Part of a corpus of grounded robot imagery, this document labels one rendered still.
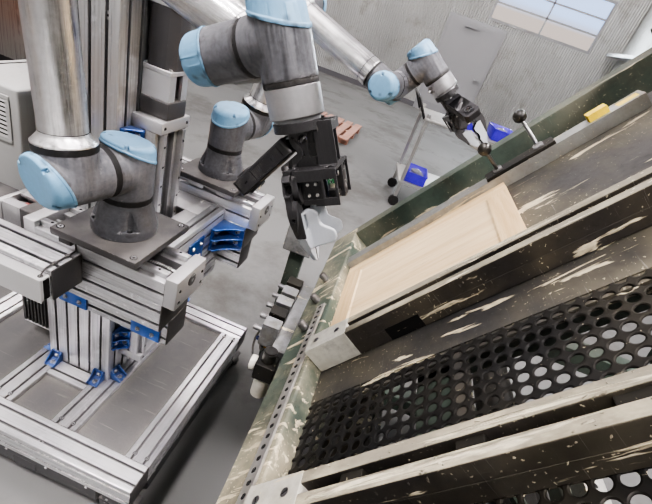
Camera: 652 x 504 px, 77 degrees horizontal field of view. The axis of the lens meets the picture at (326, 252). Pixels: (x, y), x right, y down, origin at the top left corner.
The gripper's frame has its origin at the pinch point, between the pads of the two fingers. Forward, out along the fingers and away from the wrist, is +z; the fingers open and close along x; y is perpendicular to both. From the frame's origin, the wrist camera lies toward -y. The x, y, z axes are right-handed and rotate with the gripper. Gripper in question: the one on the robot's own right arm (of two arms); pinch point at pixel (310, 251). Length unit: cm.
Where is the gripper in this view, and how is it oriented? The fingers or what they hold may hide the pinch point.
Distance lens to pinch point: 64.9
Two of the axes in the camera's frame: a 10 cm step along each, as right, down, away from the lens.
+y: 9.5, -0.3, -3.1
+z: 1.6, 9.0, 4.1
